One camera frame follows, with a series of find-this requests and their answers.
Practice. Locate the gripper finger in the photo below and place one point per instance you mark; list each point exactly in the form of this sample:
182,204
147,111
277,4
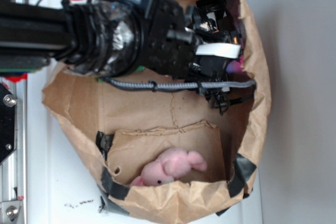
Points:
219,49
218,7

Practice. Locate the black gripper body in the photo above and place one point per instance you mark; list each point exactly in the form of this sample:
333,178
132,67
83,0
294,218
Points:
167,47

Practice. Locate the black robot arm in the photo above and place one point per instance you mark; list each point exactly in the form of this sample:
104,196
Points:
112,38

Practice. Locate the green rectangular box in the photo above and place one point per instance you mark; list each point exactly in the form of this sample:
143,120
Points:
138,69

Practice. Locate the brown paper bag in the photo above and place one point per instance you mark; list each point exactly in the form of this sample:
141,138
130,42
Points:
116,132

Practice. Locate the pink plush bunny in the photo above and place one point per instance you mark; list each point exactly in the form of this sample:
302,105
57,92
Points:
172,164

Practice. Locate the black mounting bracket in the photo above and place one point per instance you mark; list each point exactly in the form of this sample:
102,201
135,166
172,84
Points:
8,122

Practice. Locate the aluminium frame rail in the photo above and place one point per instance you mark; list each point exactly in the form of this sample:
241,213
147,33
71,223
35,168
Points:
14,168

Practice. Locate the silver corner bracket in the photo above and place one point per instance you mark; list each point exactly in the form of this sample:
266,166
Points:
12,212

